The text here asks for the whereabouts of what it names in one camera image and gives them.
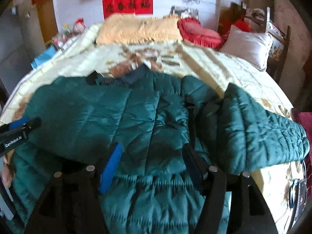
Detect dark green quilted jacket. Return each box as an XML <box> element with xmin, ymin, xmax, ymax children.
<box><xmin>11</xmin><ymin>71</ymin><xmax>309</xmax><ymax>233</ymax></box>

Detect red clothes on chair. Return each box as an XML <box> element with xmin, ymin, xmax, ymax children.
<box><xmin>218</xmin><ymin>17</ymin><xmax>252</xmax><ymax>36</ymax></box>

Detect left human hand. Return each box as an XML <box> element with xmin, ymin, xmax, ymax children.
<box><xmin>2</xmin><ymin>155</ymin><xmax>15</xmax><ymax>188</ymax></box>

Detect floral cream bed sheet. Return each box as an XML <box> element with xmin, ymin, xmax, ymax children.
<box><xmin>1</xmin><ymin>23</ymin><xmax>292</xmax><ymax>124</ymax></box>

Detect grey refrigerator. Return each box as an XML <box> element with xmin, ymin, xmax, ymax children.
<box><xmin>0</xmin><ymin>8</ymin><xmax>32</xmax><ymax>95</ymax></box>

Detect pig plush toy red hat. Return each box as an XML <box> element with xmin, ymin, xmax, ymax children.
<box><xmin>73</xmin><ymin>18</ymin><xmax>86</xmax><ymax>35</ymax></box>

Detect maroon blanket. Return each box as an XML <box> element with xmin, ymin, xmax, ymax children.
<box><xmin>291</xmin><ymin>108</ymin><xmax>312</xmax><ymax>193</ymax></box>

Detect yellow fringed pillow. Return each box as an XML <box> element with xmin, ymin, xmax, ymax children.
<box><xmin>96</xmin><ymin>13</ymin><xmax>183</xmax><ymax>45</ymax></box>

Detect white pillow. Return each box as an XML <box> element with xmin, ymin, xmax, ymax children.
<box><xmin>219</xmin><ymin>25</ymin><xmax>273</xmax><ymax>72</ymax></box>

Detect wooden chair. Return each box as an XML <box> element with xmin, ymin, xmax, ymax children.
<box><xmin>230</xmin><ymin>2</ymin><xmax>292</xmax><ymax>84</ymax></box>

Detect red ruffled heart cushion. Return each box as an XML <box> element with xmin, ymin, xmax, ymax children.
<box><xmin>177</xmin><ymin>18</ymin><xmax>223</xmax><ymax>49</ymax></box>

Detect framed photo on headboard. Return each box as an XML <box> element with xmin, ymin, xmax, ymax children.
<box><xmin>170</xmin><ymin>6</ymin><xmax>199</xmax><ymax>19</ymax></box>

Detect black card with lanyard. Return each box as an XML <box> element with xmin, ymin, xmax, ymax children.
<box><xmin>289</xmin><ymin>179</ymin><xmax>307</xmax><ymax>224</ymax></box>

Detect red Chinese wall banner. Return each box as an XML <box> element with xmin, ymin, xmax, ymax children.
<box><xmin>102</xmin><ymin>0</ymin><xmax>153</xmax><ymax>19</ymax></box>

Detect black cable on wall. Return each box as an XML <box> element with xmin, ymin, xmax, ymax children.
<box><xmin>182</xmin><ymin>0</ymin><xmax>217</xmax><ymax>5</ymax></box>

